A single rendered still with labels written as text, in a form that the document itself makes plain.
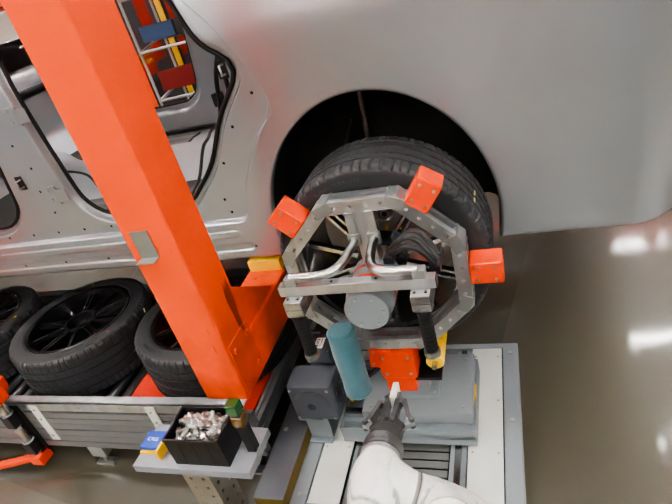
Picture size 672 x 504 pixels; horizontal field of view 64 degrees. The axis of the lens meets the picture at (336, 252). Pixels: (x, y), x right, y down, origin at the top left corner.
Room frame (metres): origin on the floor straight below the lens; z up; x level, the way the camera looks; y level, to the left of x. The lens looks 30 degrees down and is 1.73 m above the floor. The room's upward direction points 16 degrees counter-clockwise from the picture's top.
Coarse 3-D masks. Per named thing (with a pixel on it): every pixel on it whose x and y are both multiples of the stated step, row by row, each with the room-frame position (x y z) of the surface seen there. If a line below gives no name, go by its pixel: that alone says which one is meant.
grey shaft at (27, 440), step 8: (0, 408) 1.85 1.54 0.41; (8, 408) 1.86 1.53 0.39; (16, 408) 1.87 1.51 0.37; (8, 416) 1.84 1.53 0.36; (16, 416) 1.86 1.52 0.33; (24, 416) 1.87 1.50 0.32; (8, 424) 1.84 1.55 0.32; (16, 424) 1.84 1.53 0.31; (24, 424) 1.88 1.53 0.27; (16, 432) 1.85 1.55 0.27; (24, 432) 1.85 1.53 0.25; (32, 432) 1.88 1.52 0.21; (24, 440) 1.84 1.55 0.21; (32, 440) 1.85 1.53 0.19; (40, 440) 1.88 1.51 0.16; (24, 448) 1.85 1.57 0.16; (32, 448) 1.84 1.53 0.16; (40, 448) 1.86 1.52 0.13; (48, 448) 1.87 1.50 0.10
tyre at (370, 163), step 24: (360, 144) 1.56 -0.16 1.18; (384, 144) 1.51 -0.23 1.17; (408, 144) 1.50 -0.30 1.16; (336, 168) 1.44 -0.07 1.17; (360, 168) 1.39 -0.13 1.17; (384, 168) 1.36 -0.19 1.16; (408, 168) 1.35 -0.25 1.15; (432, 168) 1.37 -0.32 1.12; (456, 168) 1.44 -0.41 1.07; (312, 192) 1.45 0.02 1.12; (336, 192) 1.42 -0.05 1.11; (456, 192) 1.31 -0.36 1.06; (480, 192) 1.43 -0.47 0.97; (456, 216) 1.29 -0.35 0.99; (480, 216) 1.30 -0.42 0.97; (288, 240) 1.49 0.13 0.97; (480, 240) 1.27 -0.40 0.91; (480, 288) 1.28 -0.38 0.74
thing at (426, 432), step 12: (348, 408) 1.51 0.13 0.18; (360, 408) 1.50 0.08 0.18; (348, 420) 1.48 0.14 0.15; (360, 420) 1.47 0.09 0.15; (348, 432) 1.43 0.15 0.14; (360, 432) 1.41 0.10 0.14; (408, 432) 1.34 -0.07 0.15; (420, 432) 1.33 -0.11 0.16; (432, 432) 1.31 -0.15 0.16; (444, 432) 1.29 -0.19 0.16; (456, 432) 1.28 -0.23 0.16; (468, 432) 1.26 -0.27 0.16; (444, 444) 1.30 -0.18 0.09; (456, 444) 1.28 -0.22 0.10; (468, 444) 1.27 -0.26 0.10
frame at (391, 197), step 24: (360, 192) 1.35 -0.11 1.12; (384, 192) 1.32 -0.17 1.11; (312, 216) 1.36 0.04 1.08; (408, 216) 1.26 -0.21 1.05; (432, 216) 1.25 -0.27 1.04; (456, 240) 1.22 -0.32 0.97; (288, 264) 1.41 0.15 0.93; (456, 264) 1.22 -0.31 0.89; (312, 312) 1.40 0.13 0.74; (336, 312) 1.42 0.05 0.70; (456, 312) 1.23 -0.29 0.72; (360, 336) 1.36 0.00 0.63; (384, 336) 1.34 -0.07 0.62; (408, 336) 1.30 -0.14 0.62
